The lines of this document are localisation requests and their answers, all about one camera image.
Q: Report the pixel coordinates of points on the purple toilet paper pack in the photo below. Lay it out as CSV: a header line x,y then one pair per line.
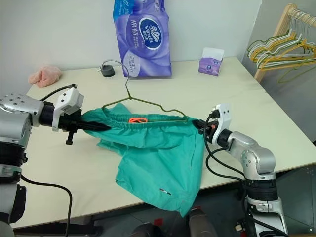
x,y
145,47

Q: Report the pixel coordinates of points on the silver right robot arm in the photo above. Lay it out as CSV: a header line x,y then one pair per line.
x,y
256,158

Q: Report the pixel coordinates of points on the pink cloth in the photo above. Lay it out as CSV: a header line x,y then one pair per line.
x,y
45,76

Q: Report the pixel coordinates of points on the wooden clothes rack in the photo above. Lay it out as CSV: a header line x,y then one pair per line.
x,y
279,32

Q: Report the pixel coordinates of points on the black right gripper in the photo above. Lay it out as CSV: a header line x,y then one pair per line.
x,y
209,129

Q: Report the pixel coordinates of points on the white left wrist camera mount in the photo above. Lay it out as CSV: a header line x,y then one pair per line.
x,y
70,98

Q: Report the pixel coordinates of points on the dark rounded shape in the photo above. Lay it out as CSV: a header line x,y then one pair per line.
x,y
201,222
146,230

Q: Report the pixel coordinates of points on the purple tissue box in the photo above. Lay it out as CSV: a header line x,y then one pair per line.
x,y
209,65

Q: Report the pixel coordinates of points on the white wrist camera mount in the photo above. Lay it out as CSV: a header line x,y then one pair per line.
x,y
223,116
70,98

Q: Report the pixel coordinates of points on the green shorts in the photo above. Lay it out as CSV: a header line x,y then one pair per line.
x,y
158,158

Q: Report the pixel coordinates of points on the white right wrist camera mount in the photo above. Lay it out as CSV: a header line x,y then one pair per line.
x,y
223,116

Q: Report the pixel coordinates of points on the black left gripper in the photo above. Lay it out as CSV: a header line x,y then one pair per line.
x,y
70,119

